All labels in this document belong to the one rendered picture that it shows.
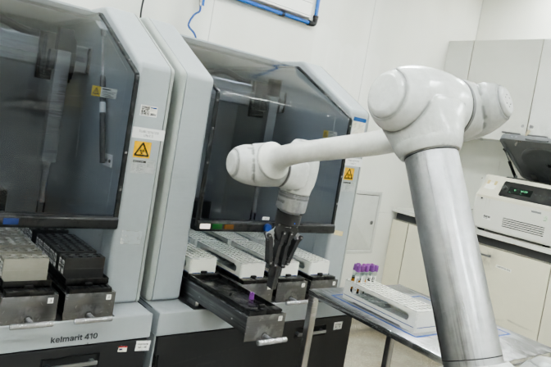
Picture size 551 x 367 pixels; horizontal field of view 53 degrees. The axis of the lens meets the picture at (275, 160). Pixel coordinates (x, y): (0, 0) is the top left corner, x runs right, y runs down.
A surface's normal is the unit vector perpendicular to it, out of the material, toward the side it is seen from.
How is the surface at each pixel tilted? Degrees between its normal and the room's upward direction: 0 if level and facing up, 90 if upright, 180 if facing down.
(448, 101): 70
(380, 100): 84
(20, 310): 90
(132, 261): 90
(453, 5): 90
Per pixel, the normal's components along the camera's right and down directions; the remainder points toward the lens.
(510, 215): -0.79, -0.10
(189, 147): 0.61, 0.14
